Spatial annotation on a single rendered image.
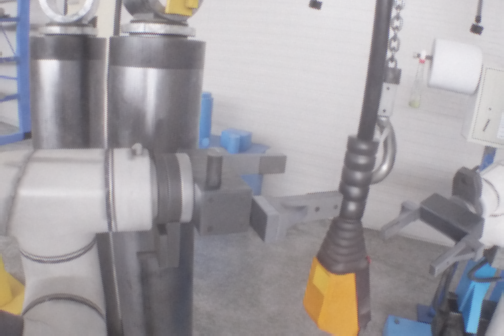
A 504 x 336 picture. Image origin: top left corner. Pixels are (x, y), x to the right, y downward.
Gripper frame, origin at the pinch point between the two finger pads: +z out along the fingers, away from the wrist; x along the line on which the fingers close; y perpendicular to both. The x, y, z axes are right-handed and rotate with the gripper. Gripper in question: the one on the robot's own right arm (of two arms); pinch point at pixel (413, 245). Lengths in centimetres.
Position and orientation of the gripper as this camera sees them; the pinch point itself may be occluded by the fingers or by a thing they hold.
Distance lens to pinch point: 66.3
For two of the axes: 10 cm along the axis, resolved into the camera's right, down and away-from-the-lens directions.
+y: 2.4, 8.9, 3.9
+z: -9.0, 3.6, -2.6
